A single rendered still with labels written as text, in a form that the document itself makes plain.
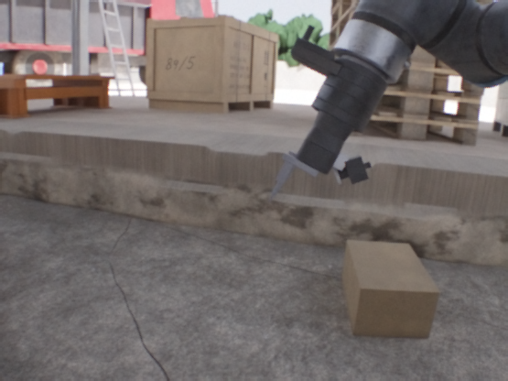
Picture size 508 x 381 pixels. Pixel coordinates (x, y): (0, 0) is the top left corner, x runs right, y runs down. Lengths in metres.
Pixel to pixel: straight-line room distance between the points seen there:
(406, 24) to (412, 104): 1.76
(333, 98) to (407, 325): 0.70
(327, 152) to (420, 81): 1.77
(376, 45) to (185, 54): 2.94
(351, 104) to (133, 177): 1.35
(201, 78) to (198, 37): 0.34
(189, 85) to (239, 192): 1.92
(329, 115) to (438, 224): 1.05
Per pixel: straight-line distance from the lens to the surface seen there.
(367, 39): 0.46
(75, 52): 7.17
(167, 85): 3.44
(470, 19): 0.52
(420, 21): 0.50
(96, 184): 1.83
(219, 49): 3.15
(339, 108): 0.46
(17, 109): 2.87
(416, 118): 2.22
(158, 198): 1.63
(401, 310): 0.99
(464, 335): 1.12
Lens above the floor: 0.59
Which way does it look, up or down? 14 degrees down
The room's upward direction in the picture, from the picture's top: 3 degrees clockwise
